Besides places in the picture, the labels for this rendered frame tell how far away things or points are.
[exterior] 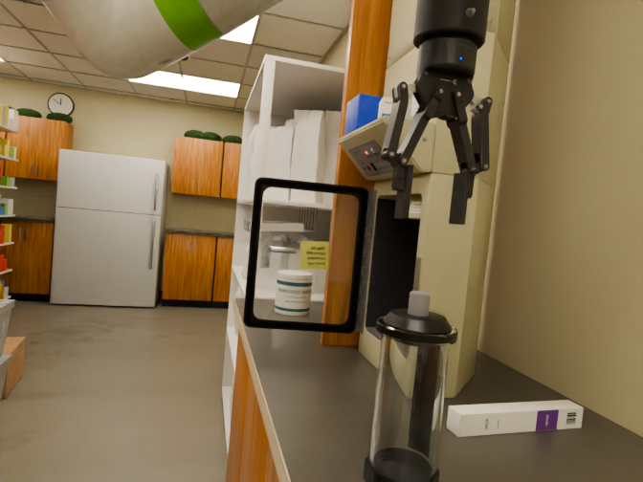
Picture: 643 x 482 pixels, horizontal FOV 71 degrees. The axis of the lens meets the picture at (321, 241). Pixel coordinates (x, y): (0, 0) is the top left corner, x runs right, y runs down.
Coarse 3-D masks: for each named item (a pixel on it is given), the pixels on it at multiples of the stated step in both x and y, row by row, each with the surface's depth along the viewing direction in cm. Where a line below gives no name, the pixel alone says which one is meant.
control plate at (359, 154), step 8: (368, 144) 102; (376, 144) 99; (352, 152) 114; (360, 152) 110; (368, 152) 105; (376, 152) 102; (360, 160) 114; (368, 160) 109; (376, 160) 105; (384, 168) 105; (392, 168) 101; (368, 176) 117
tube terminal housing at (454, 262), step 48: (480, 48) 92; (384, 96) 120; (480, 96) 92; (384, 192) 115; (432, 192) 91; (480, 192) 97; (432, 240) 92; (480, 240) 102; (432, 288) 93; (480, 288) 108
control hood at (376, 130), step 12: (384, 120) 88; (408, 120) 89; (360, 132) 101; (372, 132) 96; (384, 132) 91; (432, 132) 90; (348, 144) 113; (360, 144) 107; (420, 144) 90; (432, 144) 91; (348, 156) 119; (420, 156) 90; (360, 168) 118; (420, 168) 90; (372, 180) 119
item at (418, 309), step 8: (416, 296) 60; (424, 296) 59; (416, 304) 60; (424, 304) 60; (392, 312) 61; (400, 312) 61; (408, 312) 61; (416, 312) 60; (424, 312) 60; (384, 320) 61; (392, 320) 59; (400, 320) 58; (408, 320) 58; (416, 320) 57; (424, 320) 57; (432, 320) 58; (440, 320) 58; (400, 328) 58; (408, 328) 57; (416, 328) 57; (424, 328) 57; (432, 328) 57; (440, 328) 57; (448, 328) 58
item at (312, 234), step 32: (288, 192) 118; (320, 192) 119; (288, 224) 118; (320, 224) 119; (352, 224) 120; (288, 256) 119; (320, 256) 120; (352, 256) 121; (256, 288) 119; (288, 288) 120; (320, 288) 121; (288, 320) 120; (320, 320) 121
